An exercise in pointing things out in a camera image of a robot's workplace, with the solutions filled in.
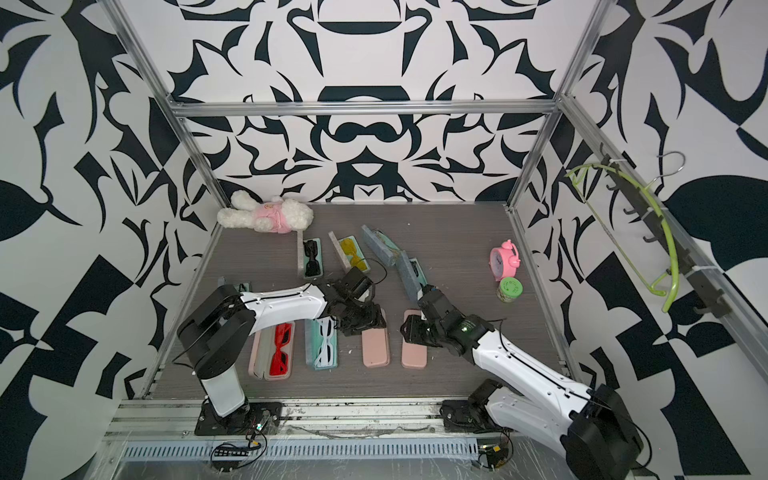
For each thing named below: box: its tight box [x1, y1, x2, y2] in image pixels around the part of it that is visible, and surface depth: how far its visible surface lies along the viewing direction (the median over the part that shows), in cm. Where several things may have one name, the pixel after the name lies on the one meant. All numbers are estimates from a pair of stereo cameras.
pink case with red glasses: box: [248, 321, 296, 381], surface depth 83 cm
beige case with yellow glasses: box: [328, 231, 371, 273], surface depth 104 cm
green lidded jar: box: [496, 276, 524, 303], surface depth 95 cm
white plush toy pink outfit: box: [216, 190, 314, 234], surface depth 107 cm
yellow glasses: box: [341, 238, 367, 271], surface depth 105 cm
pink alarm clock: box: [488, 239, 521, 282], surface depth 96 cm
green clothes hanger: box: [565, 163, 679, 313], surface depth 56 cm
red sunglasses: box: [269, 323, 293, 376], surface depth 83 cm
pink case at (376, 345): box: [362, 308, 391, 368], surface depth 84 cm
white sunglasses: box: [314, 316, 335, 368], surface depth 86 cm
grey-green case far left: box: [218, 276, 253, 293], surface depth 98 cm
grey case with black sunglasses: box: [297, 230, 324, 279], surface depth 104 cm
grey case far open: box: [361, 224, 413, 281], surface depth 101 cm
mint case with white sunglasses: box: [305, 316, 338, 371], surface depth 86 cm
